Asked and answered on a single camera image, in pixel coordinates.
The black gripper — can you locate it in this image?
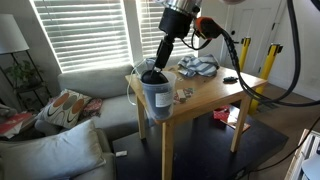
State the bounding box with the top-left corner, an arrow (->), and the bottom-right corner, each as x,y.
151,38 -> 175,79

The translucent plastic cup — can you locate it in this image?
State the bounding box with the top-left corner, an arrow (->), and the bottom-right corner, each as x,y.
140,69 -> 174,119

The small brown card box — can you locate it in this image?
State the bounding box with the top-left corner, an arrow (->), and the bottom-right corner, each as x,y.
176,89 -> 187,103

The small colourful card box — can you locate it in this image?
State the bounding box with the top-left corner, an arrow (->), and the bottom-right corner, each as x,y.
183,87 -> 195,98

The striped grey white cloth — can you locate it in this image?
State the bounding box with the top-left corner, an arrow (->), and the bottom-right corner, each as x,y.
177,53 -> 220,78

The white window blind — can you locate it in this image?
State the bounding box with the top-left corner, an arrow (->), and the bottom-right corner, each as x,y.
29,0 -> 132,74
134,0 -> 201,60

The wooden table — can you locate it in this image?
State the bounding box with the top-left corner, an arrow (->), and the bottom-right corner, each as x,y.
124,64 -> 269,180

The grey sofa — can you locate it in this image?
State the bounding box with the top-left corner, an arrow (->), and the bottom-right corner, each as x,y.
34,63 -> 158,143

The black key fob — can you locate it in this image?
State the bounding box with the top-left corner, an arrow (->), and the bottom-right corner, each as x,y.
222,75 -> 240,84

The red patterned cloth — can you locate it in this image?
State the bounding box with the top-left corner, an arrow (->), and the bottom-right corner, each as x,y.
80,97 -> 104,118

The red box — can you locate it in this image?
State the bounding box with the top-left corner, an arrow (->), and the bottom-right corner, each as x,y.
212,105 -> 232,123

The small white floor object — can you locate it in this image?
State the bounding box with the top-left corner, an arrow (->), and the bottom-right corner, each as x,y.
114,150 -> 129,158

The dark blue rug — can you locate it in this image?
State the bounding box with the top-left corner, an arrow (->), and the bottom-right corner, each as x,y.
111,109 -> 289,180

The oval patterned pillow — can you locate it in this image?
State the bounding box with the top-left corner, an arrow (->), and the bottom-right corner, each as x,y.
35,88 -> 93,130

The white door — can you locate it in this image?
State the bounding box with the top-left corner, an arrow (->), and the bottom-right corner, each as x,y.
218,0 -> 284,78

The dark floor mat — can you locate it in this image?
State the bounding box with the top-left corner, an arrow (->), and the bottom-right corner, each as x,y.
254,98 -> 280,115

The black metal shelf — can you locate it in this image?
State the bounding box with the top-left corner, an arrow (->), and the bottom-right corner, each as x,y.
0,49 -> 53,112

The green potted plant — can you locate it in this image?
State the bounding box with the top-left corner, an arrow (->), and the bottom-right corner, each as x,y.
4,59 -> 43,88

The plain white pillow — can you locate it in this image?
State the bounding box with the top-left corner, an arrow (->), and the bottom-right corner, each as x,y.
0,119 -> 107,180

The red magazine stack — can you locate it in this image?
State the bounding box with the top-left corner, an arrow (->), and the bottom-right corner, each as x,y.
0,111 -> 36,139

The thin white cable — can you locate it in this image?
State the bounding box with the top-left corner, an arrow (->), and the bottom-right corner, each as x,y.
126,58 -> 150,107

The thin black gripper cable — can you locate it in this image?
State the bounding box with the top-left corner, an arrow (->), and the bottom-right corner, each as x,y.
179,19 -> 213,51

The orange cable plug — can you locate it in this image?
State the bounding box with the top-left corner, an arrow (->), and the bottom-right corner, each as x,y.
194,16 -> 225,40

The black cable bundle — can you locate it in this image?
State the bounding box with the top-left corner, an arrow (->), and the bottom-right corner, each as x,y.
219,28 -> 320,108

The yellow post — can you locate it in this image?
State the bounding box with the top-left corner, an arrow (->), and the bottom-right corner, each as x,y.
237,36 -> 253,73
248,42 -> 284,116

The thick grey cable hose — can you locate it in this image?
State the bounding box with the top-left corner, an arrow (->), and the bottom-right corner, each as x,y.
266,0 -> 302,103

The black floor cable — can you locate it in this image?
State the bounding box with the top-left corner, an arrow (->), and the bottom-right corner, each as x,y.
229,114 -> 320,180

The white shelf frame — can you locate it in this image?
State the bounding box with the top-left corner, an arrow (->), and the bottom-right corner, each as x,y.
284,128 -> 320,180

